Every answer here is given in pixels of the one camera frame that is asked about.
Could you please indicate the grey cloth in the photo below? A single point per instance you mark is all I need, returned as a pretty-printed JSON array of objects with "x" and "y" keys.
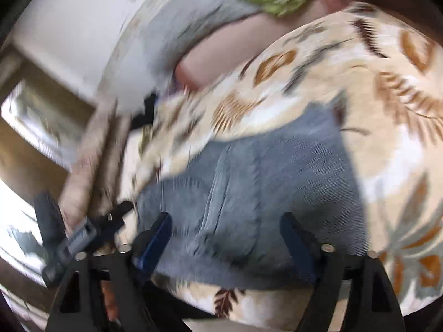
[{"x": 180, "y": 31}]

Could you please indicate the black cloth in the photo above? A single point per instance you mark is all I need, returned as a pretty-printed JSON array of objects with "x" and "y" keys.
[{"x": 148, "y": 110}]

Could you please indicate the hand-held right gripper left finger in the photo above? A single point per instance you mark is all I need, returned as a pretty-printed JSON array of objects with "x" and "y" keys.
[{"x": 156, "y": 237}]

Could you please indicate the patterned sofa back cushions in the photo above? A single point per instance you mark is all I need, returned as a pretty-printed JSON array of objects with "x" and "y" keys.
[{"x": 84, "y": 173}]

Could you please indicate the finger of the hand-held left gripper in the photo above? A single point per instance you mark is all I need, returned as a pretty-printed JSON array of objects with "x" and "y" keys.
[
  {"x": 119, "y": 209},
  {"x": 109, "y": 229}
]

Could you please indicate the leaf print blanket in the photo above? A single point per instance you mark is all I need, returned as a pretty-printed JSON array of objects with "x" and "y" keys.
[{"x": 380, "y": 145}]

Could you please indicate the grey denim pants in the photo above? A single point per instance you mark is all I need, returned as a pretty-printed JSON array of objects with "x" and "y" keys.
[{"x": 259, "y": 179}]

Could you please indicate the pink sofa cushion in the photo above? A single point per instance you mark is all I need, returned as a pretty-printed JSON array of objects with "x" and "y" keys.
[{"x": 235, "y": 52}]

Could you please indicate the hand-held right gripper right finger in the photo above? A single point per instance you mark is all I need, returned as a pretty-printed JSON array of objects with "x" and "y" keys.
[{"x": 295, "y": 240}]

